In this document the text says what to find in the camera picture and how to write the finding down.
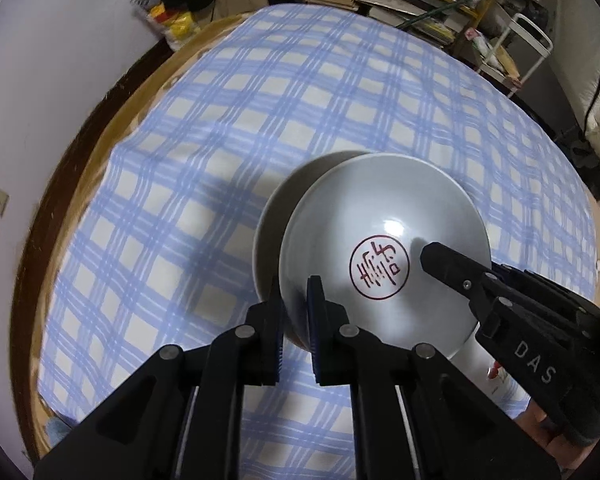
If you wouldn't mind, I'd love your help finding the white metal rack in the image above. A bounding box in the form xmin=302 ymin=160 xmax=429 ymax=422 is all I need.
xmin=472 ymin=12 xmax=554 ymax=100

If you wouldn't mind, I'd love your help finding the blue checked tablecloth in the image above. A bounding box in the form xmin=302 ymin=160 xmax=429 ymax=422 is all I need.
xmin=35 ymin=2 xmax=600 ymax=480

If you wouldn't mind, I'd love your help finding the person's right hand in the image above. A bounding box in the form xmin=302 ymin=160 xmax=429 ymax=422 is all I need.
xmin=521 ymin=399 xmax=576 ymax=465

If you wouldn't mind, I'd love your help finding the green cable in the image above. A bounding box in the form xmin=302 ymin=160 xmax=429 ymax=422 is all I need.
xmin=399 ymin=0 xmax=513 ymax=32

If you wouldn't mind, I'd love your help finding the pile of magazines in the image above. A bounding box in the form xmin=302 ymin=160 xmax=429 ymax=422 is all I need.
xmin=355 ymin=0 xmax=458 ymax=47

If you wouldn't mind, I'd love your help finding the yellow plastic bag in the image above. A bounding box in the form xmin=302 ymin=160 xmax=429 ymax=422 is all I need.
xmin=147 ymin=2 xmax=198 ymax=52

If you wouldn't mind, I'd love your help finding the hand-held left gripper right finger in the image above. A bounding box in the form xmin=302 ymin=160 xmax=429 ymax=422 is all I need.
xmin=306 ymin=275 xmax=562 ymax=480

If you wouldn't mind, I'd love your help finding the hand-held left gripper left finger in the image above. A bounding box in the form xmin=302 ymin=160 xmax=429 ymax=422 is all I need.
xmin=32 ymin=280 xmax=286 ymax=480

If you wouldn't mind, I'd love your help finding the yellow wooden shelf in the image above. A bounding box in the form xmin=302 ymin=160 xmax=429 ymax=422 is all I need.
xmin=302 ymin=0 xmax=521 ymax=61

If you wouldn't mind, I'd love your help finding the black cable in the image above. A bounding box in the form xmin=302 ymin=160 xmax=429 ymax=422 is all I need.
xmin=581 ymin=42 xmax=600 ymax=133

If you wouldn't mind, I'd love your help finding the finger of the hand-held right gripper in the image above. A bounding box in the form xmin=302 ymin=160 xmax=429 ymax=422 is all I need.
xmin=419 ymin=241 xmax=503 ymax=313

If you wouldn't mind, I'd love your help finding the round wooden table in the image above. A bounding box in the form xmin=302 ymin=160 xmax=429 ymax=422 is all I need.
xmin=11 ymin=10 xmax=253 ymax=461

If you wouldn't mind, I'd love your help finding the white porcelain bowl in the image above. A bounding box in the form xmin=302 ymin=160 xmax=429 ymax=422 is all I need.
xmin=252 ymin=150 xmax=376 ymax=307
xmin=279 ymin=153 xmax=492 ymax=361

